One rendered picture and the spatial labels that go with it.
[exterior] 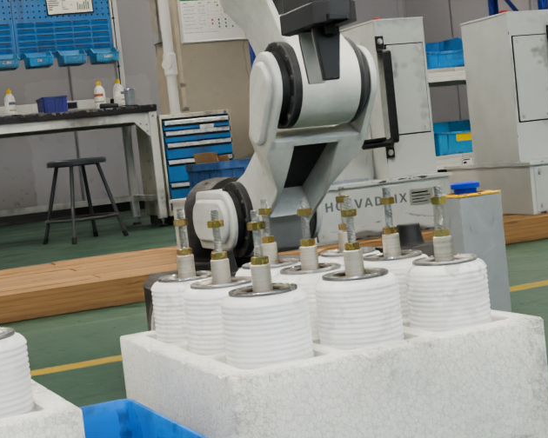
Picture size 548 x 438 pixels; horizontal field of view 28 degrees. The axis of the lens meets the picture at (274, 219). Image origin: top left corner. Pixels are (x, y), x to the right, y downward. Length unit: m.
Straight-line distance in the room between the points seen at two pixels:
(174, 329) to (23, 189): 8.32
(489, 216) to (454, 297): 0.29
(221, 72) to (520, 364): 6.64
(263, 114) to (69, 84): 8.06
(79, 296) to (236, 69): 4.83
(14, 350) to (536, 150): 3.11
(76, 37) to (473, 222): 6.01
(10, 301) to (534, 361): 2.08
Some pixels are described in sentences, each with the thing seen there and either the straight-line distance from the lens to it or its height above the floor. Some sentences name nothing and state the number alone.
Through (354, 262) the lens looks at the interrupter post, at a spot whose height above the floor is 0.27.
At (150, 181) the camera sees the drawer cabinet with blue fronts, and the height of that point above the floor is 0.28.
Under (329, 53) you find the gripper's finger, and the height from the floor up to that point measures 0.50.
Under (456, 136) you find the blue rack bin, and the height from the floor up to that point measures 0.36.
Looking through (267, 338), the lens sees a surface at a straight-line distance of 1.15.
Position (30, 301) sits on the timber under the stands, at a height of 0.05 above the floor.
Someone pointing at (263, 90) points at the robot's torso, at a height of 0.50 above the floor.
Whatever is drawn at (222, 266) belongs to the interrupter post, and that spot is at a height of 0.27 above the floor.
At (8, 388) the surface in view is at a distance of 1.07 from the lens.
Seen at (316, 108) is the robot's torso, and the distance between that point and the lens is 1.76.
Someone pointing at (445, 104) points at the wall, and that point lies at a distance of 10.49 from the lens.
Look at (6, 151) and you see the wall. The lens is 9.65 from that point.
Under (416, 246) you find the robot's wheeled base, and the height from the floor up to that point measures 0.21.
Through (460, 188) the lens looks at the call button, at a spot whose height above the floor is 0.32.
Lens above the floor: 0.40
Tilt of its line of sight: 4 degrees down
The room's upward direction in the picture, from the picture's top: 6 degrees counter-clockwise
